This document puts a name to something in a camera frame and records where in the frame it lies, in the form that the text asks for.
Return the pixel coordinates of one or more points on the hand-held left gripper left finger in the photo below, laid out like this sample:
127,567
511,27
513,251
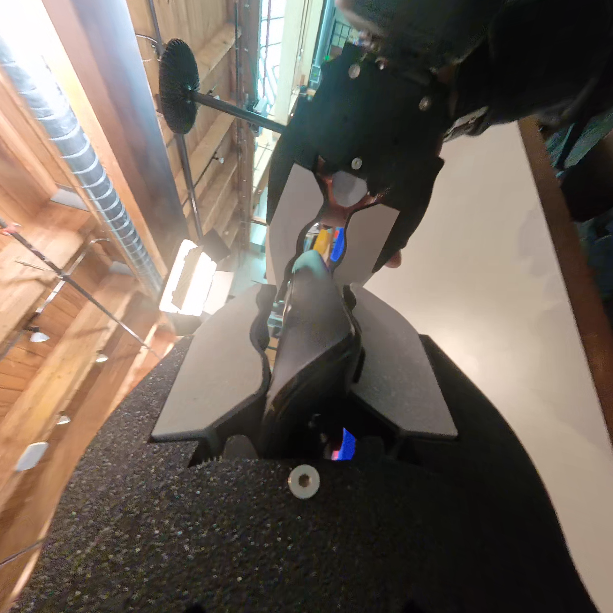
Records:
210,383

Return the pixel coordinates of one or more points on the white ceiling access point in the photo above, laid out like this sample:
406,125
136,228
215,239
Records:
31,456

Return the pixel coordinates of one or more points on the softbox light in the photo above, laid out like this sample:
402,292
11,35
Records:
186,282

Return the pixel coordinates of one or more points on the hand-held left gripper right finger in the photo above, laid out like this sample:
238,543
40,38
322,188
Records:
407,392

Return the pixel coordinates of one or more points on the ceiling spotlight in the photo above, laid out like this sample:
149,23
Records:
101,357

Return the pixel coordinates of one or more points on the black curved electronic device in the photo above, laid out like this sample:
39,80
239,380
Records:
306,345

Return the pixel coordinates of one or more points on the black floor lamp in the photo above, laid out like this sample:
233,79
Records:
177,86

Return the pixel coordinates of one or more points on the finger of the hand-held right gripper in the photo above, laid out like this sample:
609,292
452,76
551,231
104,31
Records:
373,239
292,206

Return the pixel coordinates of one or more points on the person's leg in jeans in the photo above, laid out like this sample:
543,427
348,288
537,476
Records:
589,230

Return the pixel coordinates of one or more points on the white track spotlight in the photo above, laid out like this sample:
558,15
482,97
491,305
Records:
38,336

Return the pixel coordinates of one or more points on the person's right hand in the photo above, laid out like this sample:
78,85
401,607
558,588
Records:
393,261

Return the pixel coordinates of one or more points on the silver spiral air duct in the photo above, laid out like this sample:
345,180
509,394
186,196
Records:
72,134

